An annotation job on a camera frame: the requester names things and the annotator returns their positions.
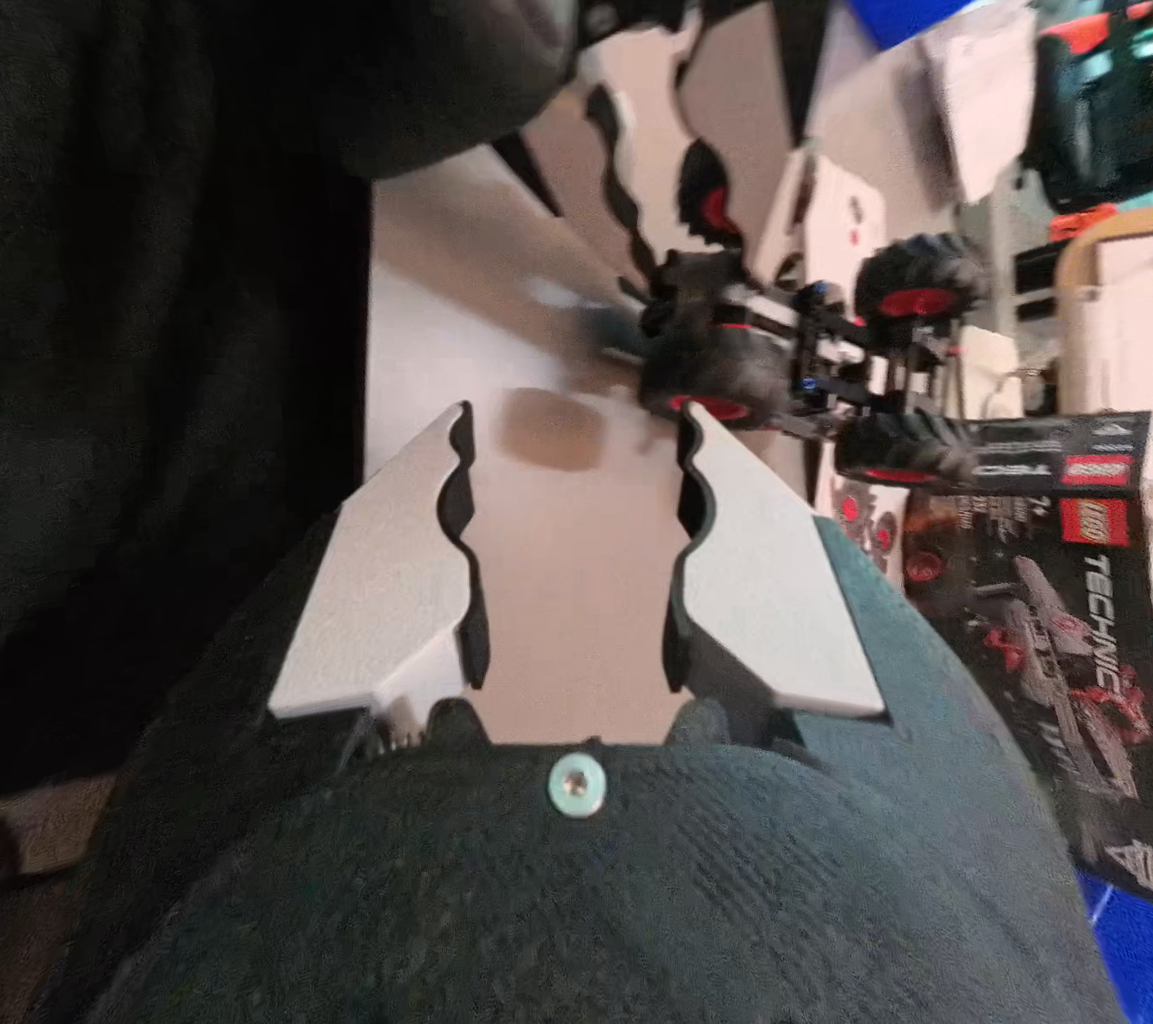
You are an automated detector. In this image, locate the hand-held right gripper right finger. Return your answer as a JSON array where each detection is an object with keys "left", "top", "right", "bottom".
[{"left": 663, "top": 401, "right": 890, "bottom": 721}]

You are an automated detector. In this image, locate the black toy set box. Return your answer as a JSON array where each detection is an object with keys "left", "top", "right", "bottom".
[{"left": 901, "top": 411, "right": 1153, "bottom": 899}]

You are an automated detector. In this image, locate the grey desk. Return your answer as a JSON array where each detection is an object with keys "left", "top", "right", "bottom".
[{"left": 365, "top": 0, "right": 1028, "bottom": 746}]

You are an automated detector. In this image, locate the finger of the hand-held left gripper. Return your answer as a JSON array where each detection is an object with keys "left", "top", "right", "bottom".
[
  {"left": 677, "top": 0, "right": 812, "bottom": 255},
  {"left": 504, "top": 4, "right": 708, "bottom": 304}
]

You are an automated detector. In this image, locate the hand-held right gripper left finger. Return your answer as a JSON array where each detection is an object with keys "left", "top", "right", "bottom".
[{"left": 267, "top": 401, "right": 494, "bottom": 723}]

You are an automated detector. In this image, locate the person's black clothing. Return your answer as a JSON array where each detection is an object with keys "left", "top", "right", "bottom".
[{"left": 0, "top": 0, "right": 578, "bottom": 800}]

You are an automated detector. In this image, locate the black red toy monster truck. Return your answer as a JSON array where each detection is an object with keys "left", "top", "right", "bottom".
[{"left": 622, "top": 141, "right": 992, "bottom": 485}]

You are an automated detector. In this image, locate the white instruction booklet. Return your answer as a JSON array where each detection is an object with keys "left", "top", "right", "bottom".
[{"left": 748, "top": 145, "right": 911, "bottom": 588}]

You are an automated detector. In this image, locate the white paper bag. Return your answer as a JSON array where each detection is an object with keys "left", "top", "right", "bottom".
[{"left": 919, "top": 6, "right": 1046, "bottom": 205}]

